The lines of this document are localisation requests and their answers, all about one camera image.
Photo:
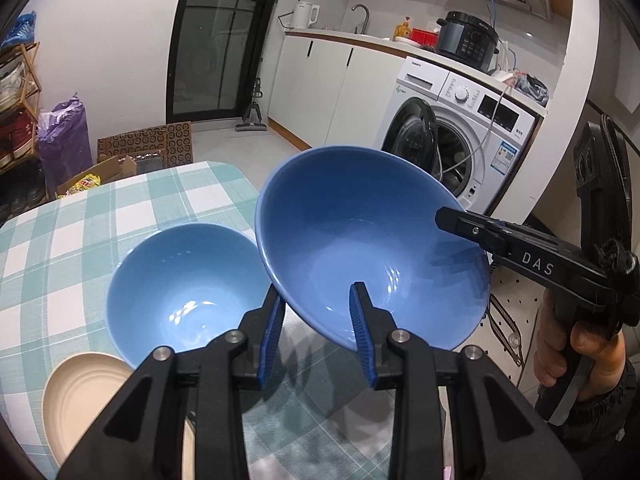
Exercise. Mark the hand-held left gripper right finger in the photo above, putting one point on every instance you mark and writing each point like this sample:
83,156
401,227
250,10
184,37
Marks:
361,340

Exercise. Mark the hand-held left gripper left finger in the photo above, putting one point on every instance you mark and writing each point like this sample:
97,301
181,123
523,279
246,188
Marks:
272,340

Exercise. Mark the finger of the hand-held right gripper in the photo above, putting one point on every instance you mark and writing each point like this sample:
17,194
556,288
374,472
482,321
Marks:
470,230

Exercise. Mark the large dark blue bowl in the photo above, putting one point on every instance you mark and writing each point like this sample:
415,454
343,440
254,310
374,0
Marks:
372,245

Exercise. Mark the medium blue bowl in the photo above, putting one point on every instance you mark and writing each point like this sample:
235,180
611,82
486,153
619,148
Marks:
185,285

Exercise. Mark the beige round plate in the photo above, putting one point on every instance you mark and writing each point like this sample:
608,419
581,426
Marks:
75,400

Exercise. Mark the person's right hand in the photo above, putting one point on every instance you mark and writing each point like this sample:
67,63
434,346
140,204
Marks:
600,365

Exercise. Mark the beige car drawing floor mat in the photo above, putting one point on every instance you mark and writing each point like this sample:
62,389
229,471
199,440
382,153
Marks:
515,320

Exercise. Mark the white washing machine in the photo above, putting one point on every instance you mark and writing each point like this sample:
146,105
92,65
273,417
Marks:
450,130

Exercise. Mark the dark bag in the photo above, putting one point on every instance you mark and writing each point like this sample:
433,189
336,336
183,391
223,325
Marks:
534,89

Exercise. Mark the black pressure cooker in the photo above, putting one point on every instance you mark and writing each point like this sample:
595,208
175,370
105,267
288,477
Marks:
465,40

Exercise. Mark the red box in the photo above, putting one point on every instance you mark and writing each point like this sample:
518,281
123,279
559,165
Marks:
425,37

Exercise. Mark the white lower kitchen cabinets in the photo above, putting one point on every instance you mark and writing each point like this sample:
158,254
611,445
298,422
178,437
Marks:
320,90

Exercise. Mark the yellow bottle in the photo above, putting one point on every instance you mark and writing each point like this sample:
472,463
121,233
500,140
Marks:
401,31

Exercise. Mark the white kitchen countertop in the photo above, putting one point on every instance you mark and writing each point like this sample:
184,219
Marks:
350,40

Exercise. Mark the patterned flat cardboard box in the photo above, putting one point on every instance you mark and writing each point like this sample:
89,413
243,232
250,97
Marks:
165,142

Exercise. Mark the upright stick vacuum cleaner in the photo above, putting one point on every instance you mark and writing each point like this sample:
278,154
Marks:
252,115

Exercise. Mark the open cardboard box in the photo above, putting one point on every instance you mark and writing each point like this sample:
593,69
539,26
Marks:
125,167

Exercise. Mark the metal kitchen faucet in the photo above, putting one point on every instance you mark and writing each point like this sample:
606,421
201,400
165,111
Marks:
366,15

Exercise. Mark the yellow snack packs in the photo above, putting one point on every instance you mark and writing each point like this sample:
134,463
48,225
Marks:
85,184

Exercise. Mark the white electric kettle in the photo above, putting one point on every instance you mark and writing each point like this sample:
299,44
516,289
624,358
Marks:
305,16

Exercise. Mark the purple plastic bag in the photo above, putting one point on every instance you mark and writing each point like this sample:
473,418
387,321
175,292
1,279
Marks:
65,150

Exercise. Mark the black framed glass door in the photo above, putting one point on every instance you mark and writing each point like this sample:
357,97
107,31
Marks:
220,40

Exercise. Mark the wooden shoe rack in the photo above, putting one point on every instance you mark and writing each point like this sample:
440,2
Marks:
36,110

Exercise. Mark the rows of shelved sneakers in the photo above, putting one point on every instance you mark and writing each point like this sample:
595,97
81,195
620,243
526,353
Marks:
12,90

